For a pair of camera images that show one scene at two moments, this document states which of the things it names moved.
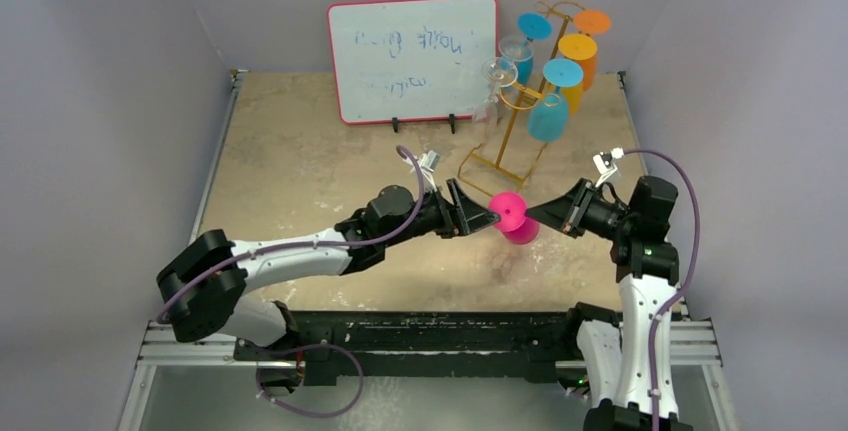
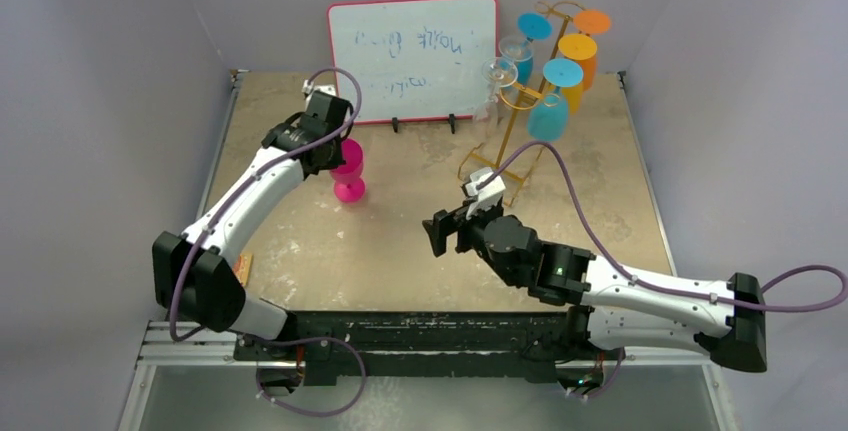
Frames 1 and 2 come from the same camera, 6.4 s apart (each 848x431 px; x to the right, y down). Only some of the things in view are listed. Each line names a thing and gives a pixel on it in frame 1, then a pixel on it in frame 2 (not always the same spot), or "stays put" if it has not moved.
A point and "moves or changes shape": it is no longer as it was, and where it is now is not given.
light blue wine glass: (547, 121) stays put
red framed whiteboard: (411, 58) stays put
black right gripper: (578, 207) -> (451, 229)
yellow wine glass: (577, 47) stays put
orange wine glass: (589, 22) stays put
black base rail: (521, 346) stays put
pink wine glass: (514, 225) moves or changes shape
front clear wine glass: (498, 72) stays put
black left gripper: (463, 216) -> (337, 161)
